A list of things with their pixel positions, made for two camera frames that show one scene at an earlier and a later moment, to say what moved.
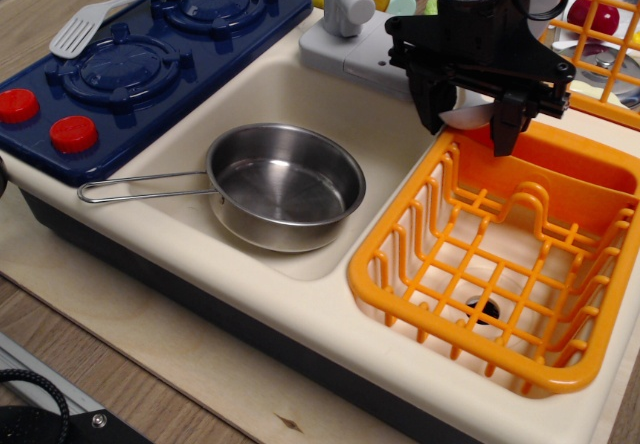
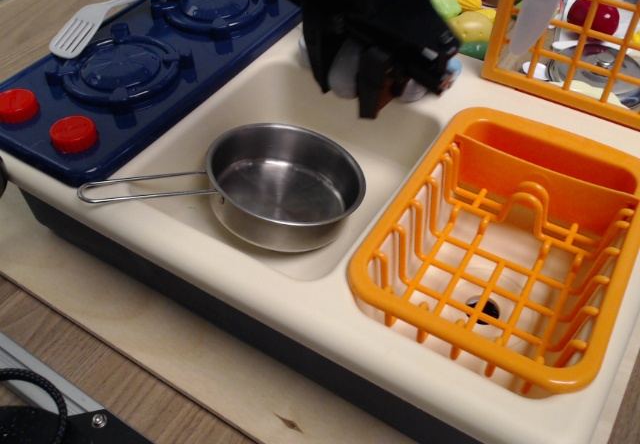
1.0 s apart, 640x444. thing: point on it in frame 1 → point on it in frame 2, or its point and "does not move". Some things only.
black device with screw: x=38 y=425 does not move
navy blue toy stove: x=71 y=120 does not move
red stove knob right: x=73 y=134 does not move
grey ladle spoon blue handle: x=471 y=110 → x=344 y=72
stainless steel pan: x=276 y=187 does not move
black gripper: x=476 y=34 → x=387 y=6
